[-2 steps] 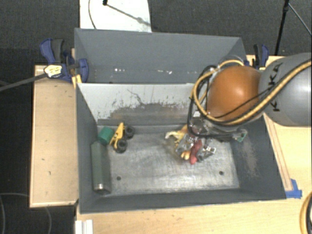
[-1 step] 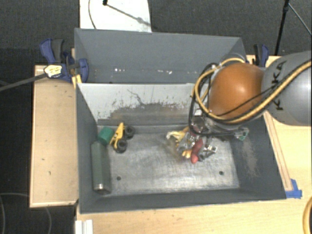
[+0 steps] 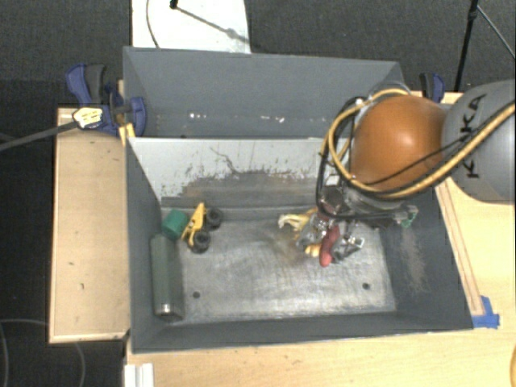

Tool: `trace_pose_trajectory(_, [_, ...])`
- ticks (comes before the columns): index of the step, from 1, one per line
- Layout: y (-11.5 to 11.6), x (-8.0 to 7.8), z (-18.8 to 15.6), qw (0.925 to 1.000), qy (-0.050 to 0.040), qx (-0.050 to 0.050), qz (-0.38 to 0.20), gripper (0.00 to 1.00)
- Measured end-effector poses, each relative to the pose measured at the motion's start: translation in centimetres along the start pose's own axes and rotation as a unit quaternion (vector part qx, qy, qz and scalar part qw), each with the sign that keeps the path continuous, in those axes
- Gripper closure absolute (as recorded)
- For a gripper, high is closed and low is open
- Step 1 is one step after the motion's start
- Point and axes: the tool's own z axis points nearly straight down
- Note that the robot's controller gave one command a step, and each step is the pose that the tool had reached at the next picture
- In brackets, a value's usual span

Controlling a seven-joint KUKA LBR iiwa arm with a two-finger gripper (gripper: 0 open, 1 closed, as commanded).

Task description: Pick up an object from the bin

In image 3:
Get yellow toy vehicle black wheels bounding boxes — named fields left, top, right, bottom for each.
left=180, top=202, right=225, bottom=255

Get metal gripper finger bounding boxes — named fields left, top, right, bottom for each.
left=297, top=214, right=328, bottom=252
left=332, top=221, right=366, bottom=262

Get grey metal bin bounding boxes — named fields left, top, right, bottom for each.
left=122, top=45, right=475, bottom=354

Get pale wood board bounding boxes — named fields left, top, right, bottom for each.
left=48, top=106, right=132, bottom=344

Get pale yellow toy figure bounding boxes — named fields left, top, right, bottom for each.
left=277, top=210, right=323, bottom=258

